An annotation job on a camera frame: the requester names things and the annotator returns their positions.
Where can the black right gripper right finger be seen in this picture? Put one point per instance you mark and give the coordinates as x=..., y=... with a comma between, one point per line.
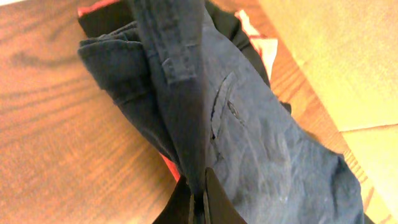
x=217, y=206

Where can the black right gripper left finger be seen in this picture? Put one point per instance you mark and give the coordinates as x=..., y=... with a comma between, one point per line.
x=179, y=208

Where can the navy blue shorts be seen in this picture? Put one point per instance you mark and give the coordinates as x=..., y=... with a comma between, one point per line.
x=322, y=188

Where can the black garment with red trim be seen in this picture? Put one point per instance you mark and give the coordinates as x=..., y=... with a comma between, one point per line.
x=105, y=17

